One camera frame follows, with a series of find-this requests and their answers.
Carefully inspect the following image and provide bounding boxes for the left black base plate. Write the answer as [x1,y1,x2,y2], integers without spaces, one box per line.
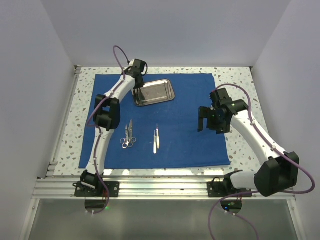
[72,181,120,198]

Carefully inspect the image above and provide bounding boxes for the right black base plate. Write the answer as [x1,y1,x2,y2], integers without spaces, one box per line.
[206,181,252,198]

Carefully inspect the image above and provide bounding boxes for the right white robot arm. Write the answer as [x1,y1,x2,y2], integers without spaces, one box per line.
[197,88,300,197]

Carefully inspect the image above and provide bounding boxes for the blue surgical cloth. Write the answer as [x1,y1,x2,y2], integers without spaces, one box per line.
[89,73,230,169]

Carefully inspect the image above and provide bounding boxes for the aluminium rail frame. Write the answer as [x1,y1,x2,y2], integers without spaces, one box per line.
[19,65,307,240]

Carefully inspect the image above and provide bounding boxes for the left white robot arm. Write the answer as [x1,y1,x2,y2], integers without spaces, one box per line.
[80,59,148,197]

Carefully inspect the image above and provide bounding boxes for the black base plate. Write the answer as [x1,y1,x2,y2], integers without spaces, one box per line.
[206,181,252,198]
[72,181,120,198]

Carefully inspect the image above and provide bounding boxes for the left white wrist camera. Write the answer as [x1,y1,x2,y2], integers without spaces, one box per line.
[128,59,137,67]

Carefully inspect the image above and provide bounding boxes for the steel scalpel handle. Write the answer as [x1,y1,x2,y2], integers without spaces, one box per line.
[156,124,160,149]
[153,131,158,154]

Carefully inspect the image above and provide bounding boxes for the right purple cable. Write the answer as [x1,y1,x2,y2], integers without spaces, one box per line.
[208,83,316,240]

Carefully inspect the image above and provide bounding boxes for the steel surgical scissors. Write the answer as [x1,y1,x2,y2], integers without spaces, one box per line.
[128,119,137,144]

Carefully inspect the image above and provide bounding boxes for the steel instrument tray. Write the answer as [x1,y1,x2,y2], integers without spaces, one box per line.
[131,78,176,107]

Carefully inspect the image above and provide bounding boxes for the short steel scissors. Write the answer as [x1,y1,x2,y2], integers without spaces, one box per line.
[120,125,133,149]

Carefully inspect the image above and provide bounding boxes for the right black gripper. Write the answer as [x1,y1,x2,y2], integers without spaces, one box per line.
[198,106,230,135]

